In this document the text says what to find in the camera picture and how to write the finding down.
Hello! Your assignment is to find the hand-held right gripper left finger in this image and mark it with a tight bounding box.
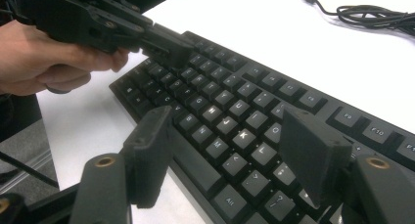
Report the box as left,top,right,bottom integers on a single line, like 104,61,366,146
122,105,175,209

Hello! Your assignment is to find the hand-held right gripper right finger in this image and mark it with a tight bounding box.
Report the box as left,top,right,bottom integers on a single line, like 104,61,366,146
278,106,354,209

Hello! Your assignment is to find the black computer keyboard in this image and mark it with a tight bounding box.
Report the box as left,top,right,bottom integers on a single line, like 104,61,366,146
109,29,415,224

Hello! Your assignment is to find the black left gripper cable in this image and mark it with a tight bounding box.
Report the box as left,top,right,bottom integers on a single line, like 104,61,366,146
0,150,61,189

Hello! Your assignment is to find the long aluminium floor rail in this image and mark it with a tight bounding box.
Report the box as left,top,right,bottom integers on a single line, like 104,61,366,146
0,149,55,194

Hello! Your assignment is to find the black keyboard cable with plug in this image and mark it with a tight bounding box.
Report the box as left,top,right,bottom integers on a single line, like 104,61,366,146
299,0,415,36

